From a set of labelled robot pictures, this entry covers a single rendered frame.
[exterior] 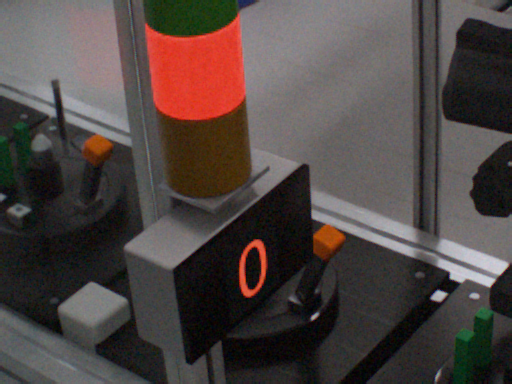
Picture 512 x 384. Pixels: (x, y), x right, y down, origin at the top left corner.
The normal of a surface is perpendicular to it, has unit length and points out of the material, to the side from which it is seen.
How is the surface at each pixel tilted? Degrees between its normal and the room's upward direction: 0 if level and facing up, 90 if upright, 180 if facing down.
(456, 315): 0
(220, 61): 90
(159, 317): 90
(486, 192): 91
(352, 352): 0
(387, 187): 0
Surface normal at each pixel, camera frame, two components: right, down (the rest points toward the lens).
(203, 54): 0.22, 0.52
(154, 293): -0.61, 0.47
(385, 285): -0.07, -0.84
